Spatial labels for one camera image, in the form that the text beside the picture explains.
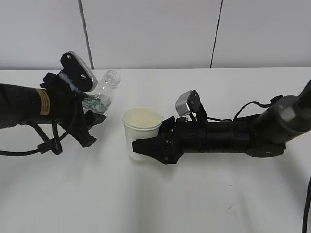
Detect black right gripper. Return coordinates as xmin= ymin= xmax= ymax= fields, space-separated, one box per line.
xmin=132 ymin=116 xmax=208 ymax=164

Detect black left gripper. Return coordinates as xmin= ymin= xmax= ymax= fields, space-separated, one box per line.
xmin=40 ymin=72 xmax=107 ymax=148

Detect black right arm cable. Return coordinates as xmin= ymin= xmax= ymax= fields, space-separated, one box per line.
xmin=206 ymin=96 xmax=284 ymax=122

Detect clear green-label water bottle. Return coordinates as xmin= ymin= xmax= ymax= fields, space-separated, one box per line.
xmin=82 ymin=70 xmax=121 ymax=115

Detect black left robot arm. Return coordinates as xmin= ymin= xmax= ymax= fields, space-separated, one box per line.
xmin=0 ymin=71 xmax=106 ymax=156

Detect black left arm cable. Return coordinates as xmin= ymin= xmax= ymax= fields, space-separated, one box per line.
xmin=0 ymin=97 xmax=85 ymax=156

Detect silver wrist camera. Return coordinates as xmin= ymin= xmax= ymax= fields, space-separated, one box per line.
xmin=59 ymin=51 xmax=98 ymax=92
xmin=175 ymin=90 xmax=208 ymax=125

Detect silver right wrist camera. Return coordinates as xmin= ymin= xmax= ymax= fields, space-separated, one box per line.
xmin=175 ymin=90 xmax=208 ymax=125

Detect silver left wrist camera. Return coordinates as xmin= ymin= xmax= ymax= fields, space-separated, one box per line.
xmin=59 ymin=51 xmax=98 ymax=92

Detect white paper cup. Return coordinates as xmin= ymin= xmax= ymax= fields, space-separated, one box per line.
xmin=122 ymin=107 xmax=162 ymax=161

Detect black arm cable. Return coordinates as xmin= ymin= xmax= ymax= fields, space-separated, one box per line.
xmin=206 ymin=96 xmax=284 ymax=122
xmin=0 ymin=97 xmax=85 ymax=156

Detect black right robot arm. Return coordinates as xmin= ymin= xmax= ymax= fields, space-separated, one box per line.
xmin=132 ymin=83 xmax=311 ymax=164

